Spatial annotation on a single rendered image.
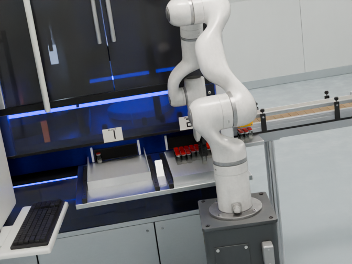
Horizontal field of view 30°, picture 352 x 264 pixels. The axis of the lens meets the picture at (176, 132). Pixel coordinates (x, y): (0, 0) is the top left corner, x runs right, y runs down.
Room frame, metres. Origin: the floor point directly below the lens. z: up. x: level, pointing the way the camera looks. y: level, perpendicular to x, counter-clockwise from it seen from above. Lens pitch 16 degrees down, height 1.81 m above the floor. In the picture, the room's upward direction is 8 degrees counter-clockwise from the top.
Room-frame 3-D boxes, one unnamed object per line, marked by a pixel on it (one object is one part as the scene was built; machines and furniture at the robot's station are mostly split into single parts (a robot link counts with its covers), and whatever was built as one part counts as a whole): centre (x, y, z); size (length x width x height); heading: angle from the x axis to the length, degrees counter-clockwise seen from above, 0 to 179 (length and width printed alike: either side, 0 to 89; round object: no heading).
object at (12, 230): (2.39, 0.64, 0.79); 0.45 x 0.28 x 0.03; 178
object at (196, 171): (2.60, -0.08, 0.90); 0.34 x 0.26 x 0.04; 4
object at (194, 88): (2.62, -0.10, 1.19); 0.09 x 0.08 x 0.13; 99
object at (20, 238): (2.39, 0.58, 0.82); 0.40 x 0.14 x 0.02; 178
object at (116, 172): (2.68, 0.27, 0.90); 0.34 x 0.26 x 0.04; 5
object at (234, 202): (2.16, -0.17, 0.95); 0.19 x 0.19 x 0.18
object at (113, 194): (2.63, 0.09, 0.87); 0.70 x 0.48 x 0.02; 95
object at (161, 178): (2.51, 0.08, 0.91); 0.14 x 0.03 x 0.06; 4
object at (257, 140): (2.89, -0.32, 0.87); 0.14 x 0.13 x 0.02; 5
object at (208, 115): (2.15, -0.14, 1.16); 0.19 x 0.12 x 0.24; 99
